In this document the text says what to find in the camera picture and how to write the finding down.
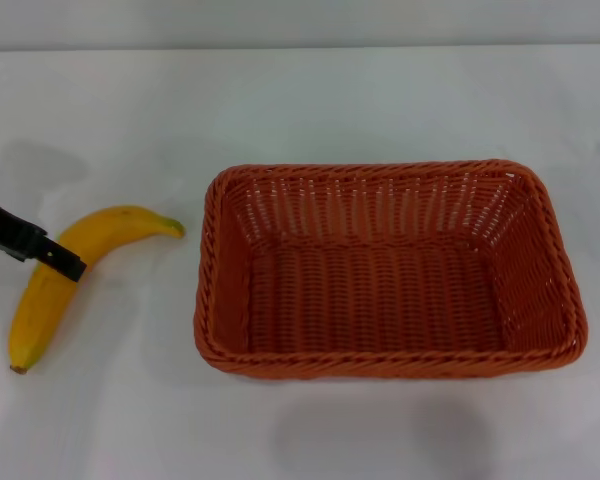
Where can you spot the orange woven plastic basket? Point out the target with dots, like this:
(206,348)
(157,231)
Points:
(390,280)

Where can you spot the yellow banana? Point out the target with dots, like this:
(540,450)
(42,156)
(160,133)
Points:
(50,305)

